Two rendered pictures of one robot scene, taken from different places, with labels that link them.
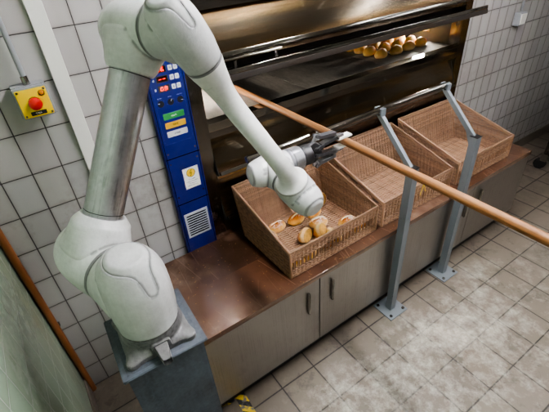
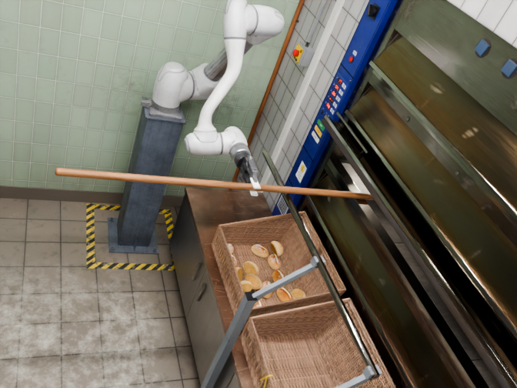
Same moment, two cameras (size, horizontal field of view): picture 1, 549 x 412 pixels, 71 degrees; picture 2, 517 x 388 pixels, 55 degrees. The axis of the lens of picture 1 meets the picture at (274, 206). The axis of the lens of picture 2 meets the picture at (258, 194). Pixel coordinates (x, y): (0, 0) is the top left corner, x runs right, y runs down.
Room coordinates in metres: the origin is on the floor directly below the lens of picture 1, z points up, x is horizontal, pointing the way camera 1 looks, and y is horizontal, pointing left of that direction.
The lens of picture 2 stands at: (1.38, -2.03, 2.40)
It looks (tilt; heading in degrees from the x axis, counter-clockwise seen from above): 35 degrees down; 91
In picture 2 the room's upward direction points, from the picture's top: 23 degrees clockwise
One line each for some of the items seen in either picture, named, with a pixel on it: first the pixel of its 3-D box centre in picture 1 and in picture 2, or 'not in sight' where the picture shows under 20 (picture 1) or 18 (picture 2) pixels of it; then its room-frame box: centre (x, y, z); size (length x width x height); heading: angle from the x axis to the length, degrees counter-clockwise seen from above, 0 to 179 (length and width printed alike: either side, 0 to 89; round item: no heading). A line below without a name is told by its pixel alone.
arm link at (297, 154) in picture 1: (293, 159); (240, 154); (1.20, -0.08, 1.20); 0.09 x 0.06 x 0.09; 32
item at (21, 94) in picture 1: (33, 100); (302, 54); (1.26, 0.75, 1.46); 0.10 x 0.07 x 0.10; 122
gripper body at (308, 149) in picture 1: (310, 153); (244, 164); (1.24, -0.14, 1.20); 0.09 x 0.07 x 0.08; 122
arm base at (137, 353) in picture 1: (153, 328); (161, 105); (0.66, 0.34, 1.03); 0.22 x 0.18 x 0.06; 30
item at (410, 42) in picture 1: (371, 41); not in sight; (2.78, -0.75, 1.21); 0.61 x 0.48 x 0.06; 32
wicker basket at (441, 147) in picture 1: (453, 137); not in sight; (2.21, -1.17, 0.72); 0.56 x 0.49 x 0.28; 122
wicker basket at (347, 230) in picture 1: (305, 208); (274, 265); (1.57, -0.15, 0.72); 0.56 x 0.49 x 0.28; 123
